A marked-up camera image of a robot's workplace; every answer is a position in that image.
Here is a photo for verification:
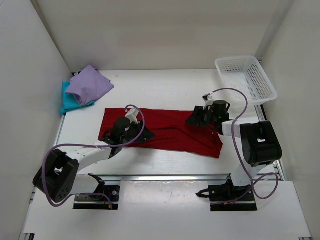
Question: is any purple t shirt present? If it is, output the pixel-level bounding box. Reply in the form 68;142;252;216
65;65;115;106

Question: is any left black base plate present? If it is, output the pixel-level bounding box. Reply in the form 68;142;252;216
73;181;121;211

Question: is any white plastic basket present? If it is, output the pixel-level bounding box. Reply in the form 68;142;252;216
215;55;278;106

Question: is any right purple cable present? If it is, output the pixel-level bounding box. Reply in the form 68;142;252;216
202;88;280;206

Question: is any red t shirt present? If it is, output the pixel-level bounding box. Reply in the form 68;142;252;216
99;107;224;159

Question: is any teal t shirt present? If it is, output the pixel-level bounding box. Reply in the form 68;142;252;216
60;81;95;115

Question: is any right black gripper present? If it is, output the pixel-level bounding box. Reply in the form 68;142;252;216
186;106;219;127

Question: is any aluminium rail front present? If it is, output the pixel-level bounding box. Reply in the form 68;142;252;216
99;174;283;182

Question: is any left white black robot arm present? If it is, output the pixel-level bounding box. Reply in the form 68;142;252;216
32;117;156;204

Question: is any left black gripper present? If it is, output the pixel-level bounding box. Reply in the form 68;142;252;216
120;119;156;144

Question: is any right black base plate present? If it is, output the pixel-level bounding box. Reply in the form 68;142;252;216
208;184;258;212

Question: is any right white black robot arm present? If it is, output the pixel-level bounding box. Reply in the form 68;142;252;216
185;100;283;205

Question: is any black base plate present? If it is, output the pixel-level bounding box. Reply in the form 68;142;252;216
73;181;121;211
208;184;258;212

